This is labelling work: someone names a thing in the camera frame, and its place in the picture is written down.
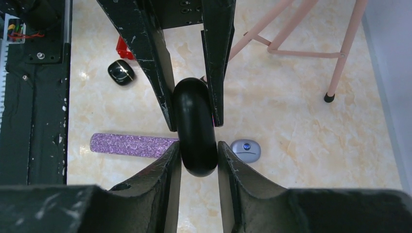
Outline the black earbud case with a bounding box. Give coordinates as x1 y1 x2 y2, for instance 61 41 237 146
107 60 135 86
172 78 218 177

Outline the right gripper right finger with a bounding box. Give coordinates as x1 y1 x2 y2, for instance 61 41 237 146
218 141 412 233

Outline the open black earbud case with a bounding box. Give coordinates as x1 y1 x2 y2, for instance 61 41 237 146
107 60 135 86

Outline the red plastic box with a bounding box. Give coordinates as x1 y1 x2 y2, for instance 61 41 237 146
116 36 135 60

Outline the purple earbud charging case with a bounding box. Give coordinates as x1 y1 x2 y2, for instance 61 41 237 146
230 139 261 163

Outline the purple glitter microphone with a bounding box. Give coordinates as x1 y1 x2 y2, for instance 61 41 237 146
90 133 178 159

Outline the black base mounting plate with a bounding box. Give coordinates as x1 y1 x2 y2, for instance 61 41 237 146
0 0 72 185

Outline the pink music stand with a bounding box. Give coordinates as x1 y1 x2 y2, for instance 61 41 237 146
229 0 368 103

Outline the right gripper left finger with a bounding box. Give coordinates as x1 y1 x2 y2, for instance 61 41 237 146
0 142 182 233

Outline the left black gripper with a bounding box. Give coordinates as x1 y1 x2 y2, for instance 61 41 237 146
98 0 236 132

